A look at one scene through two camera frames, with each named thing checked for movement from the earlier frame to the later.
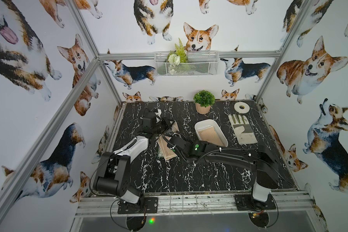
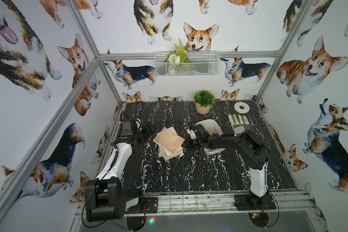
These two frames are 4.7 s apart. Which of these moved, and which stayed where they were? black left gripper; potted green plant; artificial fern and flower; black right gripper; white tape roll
Moved: black left gripper; black right gripper
Stayed: artificial fern and flower; potted green plant; white tape roll
